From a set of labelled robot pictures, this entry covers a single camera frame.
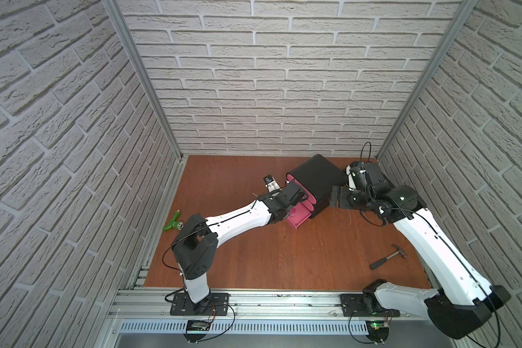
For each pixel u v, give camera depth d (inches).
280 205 24.3
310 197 32.7
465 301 14.7
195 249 17.6
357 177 20.7
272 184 29.8
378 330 27.5
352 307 28.9
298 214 37.5
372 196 19.2
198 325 27.6
